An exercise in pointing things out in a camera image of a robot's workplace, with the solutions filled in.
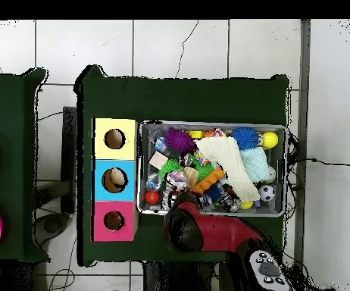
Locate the yellow ball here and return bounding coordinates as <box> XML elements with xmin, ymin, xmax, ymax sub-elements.
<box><xmin>261</xmin><ymin>131</ymin><xmax>280</xmax><ymax>149</ymax></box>

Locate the wooden box with three holes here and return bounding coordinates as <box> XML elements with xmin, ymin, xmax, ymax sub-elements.
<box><xmin>90</xmin><ymin>117</ymin><xmax>139</xmax><ymax>243</ymax></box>

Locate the small red ball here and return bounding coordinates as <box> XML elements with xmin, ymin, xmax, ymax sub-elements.
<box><xmin>144</xmin><ymin>189</ymin><xmax>161</xmax><ymax>205</ymax></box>

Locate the green spiky rubber ball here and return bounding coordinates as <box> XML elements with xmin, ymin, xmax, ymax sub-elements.
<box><xmin>158</xmin><ymin>159</ymin><xmax>184</xmax><ymax>180</ymax></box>

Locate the black floor cable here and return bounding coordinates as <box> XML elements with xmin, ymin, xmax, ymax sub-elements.
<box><xmin>289</xmin><ymin>156</ymin><xmax>350</xmax><ymax>167</ymax></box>

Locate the wooden cube block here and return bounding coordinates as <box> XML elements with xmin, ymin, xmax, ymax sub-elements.
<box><xmin>148</xmin><ymin>151</ymin><xmax>169</xmax><ymax>170</ymax></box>

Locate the polka dot paper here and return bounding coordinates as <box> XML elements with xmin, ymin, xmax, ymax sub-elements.
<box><xmin>165</xmin><ymin>169</ymin><xmax>190</xmax><ymax>192</ymax></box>

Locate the cream waffle cloth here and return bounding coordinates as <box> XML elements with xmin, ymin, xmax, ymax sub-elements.
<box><xmin>194</xmin><ymin>136</ymin><xmax>261</xmax><ymax>203</ymax></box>

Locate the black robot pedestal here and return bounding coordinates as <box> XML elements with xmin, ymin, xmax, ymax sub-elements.
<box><xmin>142</xmin><ymin>261</ymin><xmax>224</xmax><ymax>291</ymax></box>

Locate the round wooden block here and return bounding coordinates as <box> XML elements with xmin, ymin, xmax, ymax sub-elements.
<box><xmin>183</xmin><ymin>166</ymin><xmax>199</xmax><ymax>187</ymax></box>

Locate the shallow wire mesh bin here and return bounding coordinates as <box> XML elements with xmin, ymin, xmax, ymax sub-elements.
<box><xmin>136</xmin><ymin>120</ymin><xmax>289</xmax><ymax>218</ymax></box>

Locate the dark green tablecloth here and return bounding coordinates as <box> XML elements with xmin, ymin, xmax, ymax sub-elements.
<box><xmin>73</xmin><ymin>64</ymin><xmax>291</xmax><ymax>268</ymax></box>
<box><xmin>0</xmin><ymin>67</ymin><xmax>50</xmax><ymax>264</ymax></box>

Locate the purple spiky monster toy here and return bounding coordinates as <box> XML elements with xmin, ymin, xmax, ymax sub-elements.
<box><xmin>164</xmin><ymin>127</ymin><xmax>195</xmax><ymax>152</ymax></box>

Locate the mint green waffle cloth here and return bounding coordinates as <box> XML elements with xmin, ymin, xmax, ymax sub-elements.
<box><xmin>239</xmin><ymin>147</ymin><xmax>273</xmax><ymax>183</ymax></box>

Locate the black upright panel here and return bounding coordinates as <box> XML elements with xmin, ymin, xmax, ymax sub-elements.
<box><xmin>60</xmin><ymin>105</ymin><xmax>78</xmax><ymax>214</ymax></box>

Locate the orange toy building brick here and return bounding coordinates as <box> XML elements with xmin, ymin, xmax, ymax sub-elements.
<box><xmin>192</xmin><ymin>167</ymin><xmax>225</xmax><ymax>196</ymax></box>

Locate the blue spiky rubber ball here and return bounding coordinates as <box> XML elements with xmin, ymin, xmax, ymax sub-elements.
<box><xmin>231</xmin><ymin>126</ymin><xmax>260</xmax><ymax>151</ymax></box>

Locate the dark grey rounded base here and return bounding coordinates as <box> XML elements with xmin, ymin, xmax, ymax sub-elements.
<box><xmin>33</xmin><ymin>211</ymin><xmax>70</xmax><ymax>246</ymax></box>

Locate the small soccer ball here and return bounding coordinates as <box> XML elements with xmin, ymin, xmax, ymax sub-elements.
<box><xmin>258</xmin><ymin>184</ymin><xmax>277</xmax><ymax>202</ymax></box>

